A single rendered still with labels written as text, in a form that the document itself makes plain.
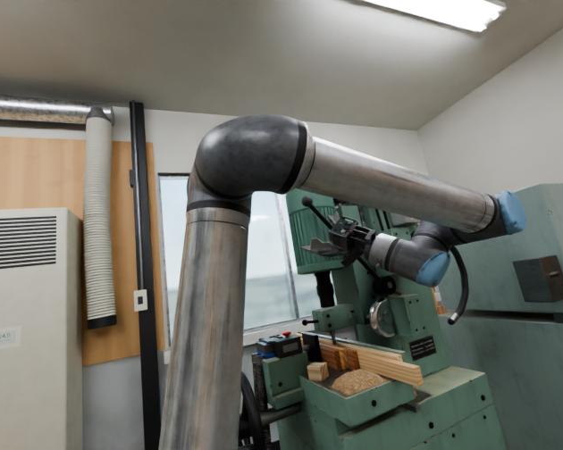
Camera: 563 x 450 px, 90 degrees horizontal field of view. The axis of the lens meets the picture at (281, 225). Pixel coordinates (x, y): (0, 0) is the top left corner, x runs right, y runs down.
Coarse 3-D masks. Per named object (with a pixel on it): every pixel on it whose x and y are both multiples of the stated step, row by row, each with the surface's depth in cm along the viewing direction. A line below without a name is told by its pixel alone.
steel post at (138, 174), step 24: (144, 120) 220; (144, 144) 211; (144, 168) 206; (144, 192) 202; (144, 216) 198; (144, 240) 195; (144, 264) 191; (144, 288) 187; (144, 312) 184; (144, 336) 181; (144, 360) 178; (144, 384) 175; (144, 408) 172; (144, 432) 169
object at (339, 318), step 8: (344, 304) 100; (352, 304) 98; (312, 312) 98; (320, 312) 93; (328, 312) 93; (336, 312) 94; (344, 312) 96; (320, 320) 93; (328, 320) 93; (336, 320) 94; (344, 320) 95; (320, 328) 94; (328, 328) 92; (336, 328) 93
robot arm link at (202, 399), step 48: (192, 192) 48; (192, 240) 45; (240, 240) 47; (192, 288) 42; (240, 288) 45; (192, 336) 40; (240, 336) 44; (192, 384) 38; (240, 384) 43; (192, 432) 36
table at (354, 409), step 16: (304, 384) 82; (320, 384) 75; (384, 384) 69; (400, 384) 71; (272, 400) 79; (288, 400) 79; (320, 400) 74; (336, 400) 67; (352, 400) 64; (368, 400) 66; (384, 400) 68; (400, 400) 70; (336, 416) 68; (352, 416) 64; (368, 416) 65
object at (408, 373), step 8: (360, 352) 85; (360, 360) 82; (368, 360) 79; (376, 360) 76; (384, 360) 74; (392, 360) 73; (360, 368) 82; (368, 368) 79; (376, 368) 76; (384, 368) 74; (392, 368) 71; (400, 368) 69; (408, 368) 67; (416, 368) 66; (392, 376) 71; (400, 376) 69; (408, 376) 67; (416, 376) 65; (416, 384) 65
